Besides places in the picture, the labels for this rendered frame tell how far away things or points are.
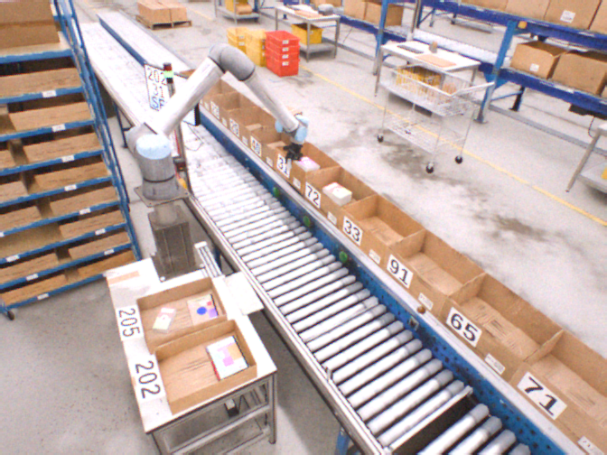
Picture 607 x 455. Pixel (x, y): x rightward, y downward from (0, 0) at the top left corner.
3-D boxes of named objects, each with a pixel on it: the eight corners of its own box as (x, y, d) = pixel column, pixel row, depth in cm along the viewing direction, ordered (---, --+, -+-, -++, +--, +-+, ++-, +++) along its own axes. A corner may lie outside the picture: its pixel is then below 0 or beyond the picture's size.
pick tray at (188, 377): (156, 361, 181) (152, 348, 174) (236, 329, 196) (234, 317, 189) (172, 416, 161) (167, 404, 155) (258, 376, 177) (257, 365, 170)
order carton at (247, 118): (228, 130, 340) (227, 111, 329) (258, 124, 353) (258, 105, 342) (249, 149, 315) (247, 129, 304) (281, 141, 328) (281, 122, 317)
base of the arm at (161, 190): (149, 204, 190) (145, 186, 184) (136, 188, 202) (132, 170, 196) (187, 193, 200) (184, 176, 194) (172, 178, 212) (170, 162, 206)
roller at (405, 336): (324, 381, 182) (325, 375, 178) (406, 331, 205) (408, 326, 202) (331, 390, 178) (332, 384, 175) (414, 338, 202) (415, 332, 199)
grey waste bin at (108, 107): (126, 116, 562) (114, 69, 522) (88, 124, 538) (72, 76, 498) (116, 104, 593) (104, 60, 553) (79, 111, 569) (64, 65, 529)
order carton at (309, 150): (273, 168, 288) (275, 146, 278) (306, 162, 303) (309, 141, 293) (302, 194, 262) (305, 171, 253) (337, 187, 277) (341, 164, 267)
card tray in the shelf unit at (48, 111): (15, 131, 225) (7, 114, 219) (13, 112, 245) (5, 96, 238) (92, 117, 243) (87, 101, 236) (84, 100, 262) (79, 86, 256)
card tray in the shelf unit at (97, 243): (72, 260, 287) (68, 249, 281) (65, 236, 306) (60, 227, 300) (129, 241, 305) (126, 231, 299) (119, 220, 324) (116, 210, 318)
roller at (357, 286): (281, 322, 207) (281, 316, 203) (359, 283, 230) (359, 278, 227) (286, 329, 203) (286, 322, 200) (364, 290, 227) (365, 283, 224)
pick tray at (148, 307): (139, 311, 202) (135, 299, 196) (212, 288, 217) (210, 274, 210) (149, 356, 183) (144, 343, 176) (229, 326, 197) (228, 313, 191)
